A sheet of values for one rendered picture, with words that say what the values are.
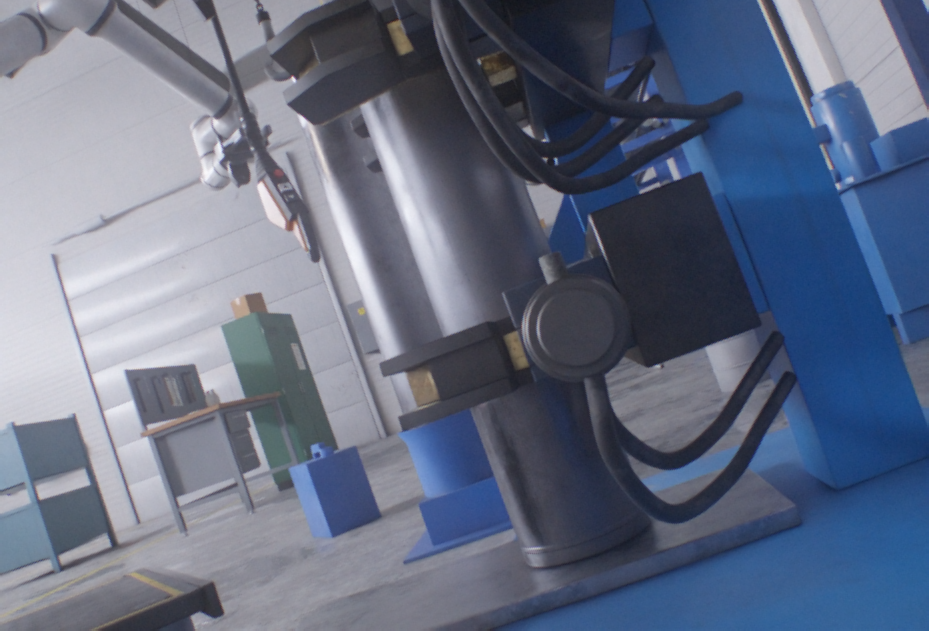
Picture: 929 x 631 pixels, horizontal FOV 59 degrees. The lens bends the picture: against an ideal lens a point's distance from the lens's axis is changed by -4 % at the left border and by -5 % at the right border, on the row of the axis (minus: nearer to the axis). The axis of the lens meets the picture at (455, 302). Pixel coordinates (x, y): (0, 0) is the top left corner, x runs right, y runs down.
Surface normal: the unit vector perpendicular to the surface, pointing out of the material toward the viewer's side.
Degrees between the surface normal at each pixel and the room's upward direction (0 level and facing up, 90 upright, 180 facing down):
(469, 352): 90
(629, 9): 90
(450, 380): 90
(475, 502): 90
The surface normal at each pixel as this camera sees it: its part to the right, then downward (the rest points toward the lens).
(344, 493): 0.44, -0.24
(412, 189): -0.66, 0.18
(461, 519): -0.14, -0.04
